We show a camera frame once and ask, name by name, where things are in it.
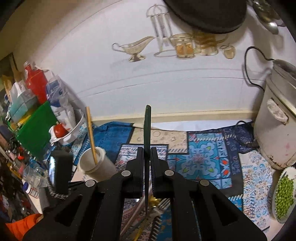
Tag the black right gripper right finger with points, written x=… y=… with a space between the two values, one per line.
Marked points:
x=199 y=211

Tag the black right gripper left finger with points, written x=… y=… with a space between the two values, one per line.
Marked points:
x=94 y=210

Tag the yellow chopstick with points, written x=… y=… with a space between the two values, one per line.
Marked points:
x=90 y=134

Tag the dark green chopstick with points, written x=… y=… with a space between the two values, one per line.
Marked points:
x=147 y=143

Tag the white chopstick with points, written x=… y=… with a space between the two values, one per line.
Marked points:
x=134 y=214

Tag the white ceramic utensil cup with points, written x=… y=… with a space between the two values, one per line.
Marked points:
x=103 y=170

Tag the patterned patchwork table mat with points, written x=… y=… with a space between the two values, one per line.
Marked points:
x=240 y=172

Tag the clear plastic bottle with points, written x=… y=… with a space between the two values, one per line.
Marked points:
x=36 y=177

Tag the white bowl with red lid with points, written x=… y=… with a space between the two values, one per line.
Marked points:
x=64 y=137

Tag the plate of green peas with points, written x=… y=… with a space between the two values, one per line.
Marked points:
x=283 y=201

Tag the blue white plastic bag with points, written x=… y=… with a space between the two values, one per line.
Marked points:
x=58 y=97

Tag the white rice cooker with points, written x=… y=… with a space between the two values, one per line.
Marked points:
x=274 y=127

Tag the teal tissue box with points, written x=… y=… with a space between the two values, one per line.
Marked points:
x=22 y=100

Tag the red carton box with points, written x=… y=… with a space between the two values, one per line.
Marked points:
x=36 y=82

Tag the black pan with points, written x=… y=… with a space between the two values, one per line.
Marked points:
x=212 y=16

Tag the hanging silver ladle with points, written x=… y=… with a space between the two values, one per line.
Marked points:
x=267 y=16

